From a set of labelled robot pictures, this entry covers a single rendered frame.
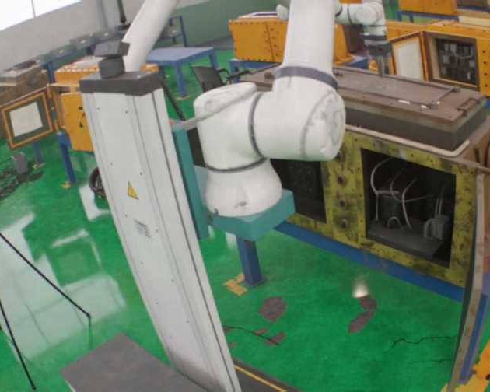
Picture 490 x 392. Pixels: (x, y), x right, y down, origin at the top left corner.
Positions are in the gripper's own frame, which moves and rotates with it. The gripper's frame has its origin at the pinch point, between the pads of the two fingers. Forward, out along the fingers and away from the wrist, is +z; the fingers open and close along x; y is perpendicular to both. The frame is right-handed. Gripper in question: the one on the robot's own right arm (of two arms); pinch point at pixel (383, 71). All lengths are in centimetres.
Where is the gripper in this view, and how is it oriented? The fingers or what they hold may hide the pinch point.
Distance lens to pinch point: 208.3
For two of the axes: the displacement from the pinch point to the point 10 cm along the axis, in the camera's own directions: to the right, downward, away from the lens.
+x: 7.5, -4.0, 5.2
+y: 6.4, 2.3, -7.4
